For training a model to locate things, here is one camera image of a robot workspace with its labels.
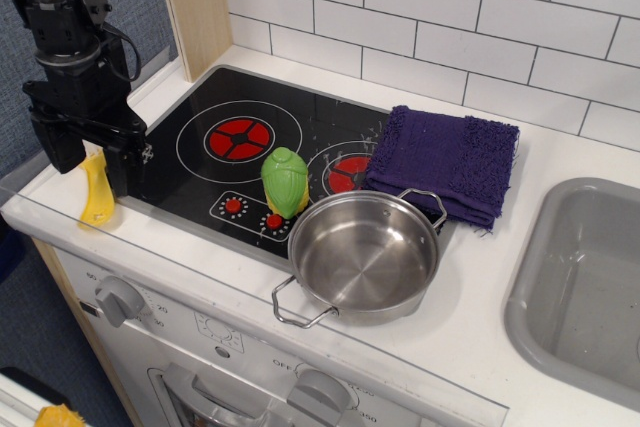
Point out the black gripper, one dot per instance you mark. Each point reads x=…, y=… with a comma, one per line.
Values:
x=85, y=98

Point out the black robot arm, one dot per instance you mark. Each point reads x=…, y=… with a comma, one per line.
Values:
x=73, y=24

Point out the black toy stove top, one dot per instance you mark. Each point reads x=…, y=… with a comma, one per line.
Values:
x=205, y=173

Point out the grey timer knob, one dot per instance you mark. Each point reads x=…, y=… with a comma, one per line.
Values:
x=118, y=300

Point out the green and yellow toy corn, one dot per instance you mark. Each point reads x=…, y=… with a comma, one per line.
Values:
x=284, y=176

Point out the yellow object at bottom left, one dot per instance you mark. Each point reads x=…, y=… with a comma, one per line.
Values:
x=59, y=416

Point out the stainless steel pot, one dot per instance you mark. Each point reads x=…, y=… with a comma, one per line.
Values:
x=365, y=257

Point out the grey oven knob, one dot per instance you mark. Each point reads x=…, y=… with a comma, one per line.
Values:
x=320, y=397

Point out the purple folded towel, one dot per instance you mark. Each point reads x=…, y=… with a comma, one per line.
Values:
x=461, y=163

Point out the grey sink basin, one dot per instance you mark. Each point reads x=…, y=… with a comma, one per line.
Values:
x=573, y=312

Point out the light wooden post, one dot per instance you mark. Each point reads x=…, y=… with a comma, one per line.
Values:
x=202, y=31

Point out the oven door with handle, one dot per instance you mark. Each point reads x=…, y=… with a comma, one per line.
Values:
x=216, y=398

